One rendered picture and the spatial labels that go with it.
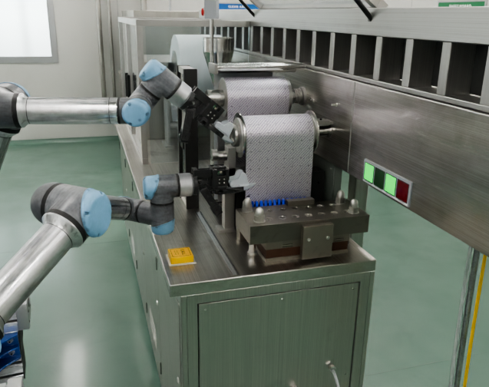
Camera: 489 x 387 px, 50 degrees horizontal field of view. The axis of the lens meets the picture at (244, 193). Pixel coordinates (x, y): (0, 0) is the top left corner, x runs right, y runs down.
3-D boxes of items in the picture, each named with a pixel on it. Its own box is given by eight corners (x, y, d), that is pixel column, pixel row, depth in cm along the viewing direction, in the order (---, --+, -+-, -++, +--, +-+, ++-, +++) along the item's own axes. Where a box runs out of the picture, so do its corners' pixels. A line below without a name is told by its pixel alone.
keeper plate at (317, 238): (299, 256, 166) (301, 224, 162) (328, 253, 169) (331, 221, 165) (302, 260, 164) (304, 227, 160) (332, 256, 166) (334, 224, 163)
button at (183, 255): (167, 256, 168) (167, 248, 167) (189, 253, 170) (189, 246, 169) (171, 265, 161) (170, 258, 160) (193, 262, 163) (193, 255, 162)
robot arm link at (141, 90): (116, 114, 155) (139, 84, 153) (120, 107, 166) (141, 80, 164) (137, 130, 158) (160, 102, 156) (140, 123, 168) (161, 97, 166)
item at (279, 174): (245, 205, 177) (246, 152, 171) (309, 200, 184) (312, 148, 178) (245, 206, 177) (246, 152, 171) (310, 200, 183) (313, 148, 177)
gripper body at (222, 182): (231, 170, 167) (193, 172, 164) (231, 195, 170) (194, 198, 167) (225, 163, 174) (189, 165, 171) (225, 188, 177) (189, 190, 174)
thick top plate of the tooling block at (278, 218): (235, 225, 174) (236, 208, 172) (345, 214, 185) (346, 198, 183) (249, 245, 159) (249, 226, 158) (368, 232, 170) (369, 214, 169)
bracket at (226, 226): (213, 228, 190) (213, 145, 180) (231, 226, 192) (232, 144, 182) (217, 233, 185) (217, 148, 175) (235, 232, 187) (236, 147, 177)
